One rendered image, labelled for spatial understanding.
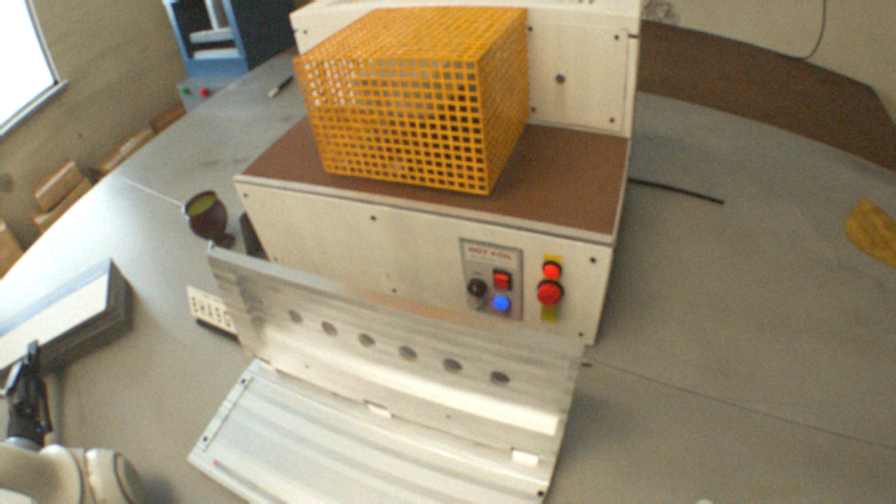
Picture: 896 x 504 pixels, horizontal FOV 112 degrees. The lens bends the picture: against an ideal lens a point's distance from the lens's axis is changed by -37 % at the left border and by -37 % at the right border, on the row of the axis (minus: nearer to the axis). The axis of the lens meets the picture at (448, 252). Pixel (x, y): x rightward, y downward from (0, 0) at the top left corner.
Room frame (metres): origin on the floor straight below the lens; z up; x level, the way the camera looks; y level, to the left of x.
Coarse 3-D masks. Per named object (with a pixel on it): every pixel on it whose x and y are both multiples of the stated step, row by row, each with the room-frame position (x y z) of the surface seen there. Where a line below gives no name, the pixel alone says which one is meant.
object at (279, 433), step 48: (240, 384) 0.34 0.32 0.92; (288, 384) 0.34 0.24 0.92; (240, 432) 0.26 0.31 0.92; (288, 432) 0.26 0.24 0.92; (336, 432) 0.26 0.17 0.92; (384, 432) 0.25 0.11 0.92; (432, 432) 0.24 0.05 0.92; (288, 480) 0.19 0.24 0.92; (336, 480) 0.19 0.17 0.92; (384, 480) 0.19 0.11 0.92; (432, 480) 0.18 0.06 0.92; (480, 480) 0.17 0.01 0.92; (528, 480) 0.16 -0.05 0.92
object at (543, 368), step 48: (240, 288) 0.38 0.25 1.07; (288, 288) 0.35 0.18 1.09; (336, 288) 0.32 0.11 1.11; (240, 336) 0.38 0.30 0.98; (288, 336) 0.35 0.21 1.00; (336, 336) 0.32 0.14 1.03; (384, 336) 0.29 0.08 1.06; (432, 336) 0.27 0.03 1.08; (480, 336) 0.24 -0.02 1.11; (528, 336) 0.23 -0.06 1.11; (336, 384) 0.30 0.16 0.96; (384, 384) 0.27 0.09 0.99; (432, 384) 0.26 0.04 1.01; (480, 384) 0.24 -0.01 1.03; (528, 384) 0.22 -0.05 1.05; (480, 432) 0.21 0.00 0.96; (528, 432) 0.19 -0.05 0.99
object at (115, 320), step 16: (112, 272) 0.58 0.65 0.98; (112, 288) 0.54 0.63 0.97; (128, 288) 0.59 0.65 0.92; (32, 304) 0.51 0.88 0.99; (112, 304) 0.50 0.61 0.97; (128, 304) 0.55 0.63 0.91; (96, 320) 0.47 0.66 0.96; (112, 320) 0.48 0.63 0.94; (128, 320) 0.50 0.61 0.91; (64, 336) 0.44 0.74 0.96; (80, 336) 0.45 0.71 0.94; (96, 336) 0.46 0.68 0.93; (112, 336) 0.47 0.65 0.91; (48, 352) 0.42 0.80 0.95; (64, 352) 0.43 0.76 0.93; (80, 352) 0.44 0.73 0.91; (48, 368) 0.40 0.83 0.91; (0, 384) 0.34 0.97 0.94
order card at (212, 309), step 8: (192, 288) 0.51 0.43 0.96; (192, 296) 0.51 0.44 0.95; (200, 296) 0.50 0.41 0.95; (208, 296) 0.49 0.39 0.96; (192, 304) 0.50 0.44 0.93; (200, 304) 0.49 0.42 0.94; (208, 304) 0.49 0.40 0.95; (216, 304) 0.48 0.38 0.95; (224, 304) 0.47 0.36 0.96; (192, 312) 0.50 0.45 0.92; (200, 312) 0.49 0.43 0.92; (208, 312) 0.48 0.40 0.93; (216, 312) 0.47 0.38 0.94; (224, 312) 0.46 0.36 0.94; (208, 320) 0.48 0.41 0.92; (216, 320) 0.47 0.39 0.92; (224, 320) 0.46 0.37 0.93; (224, 328) 0.46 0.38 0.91; (232, 328) 0.45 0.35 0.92
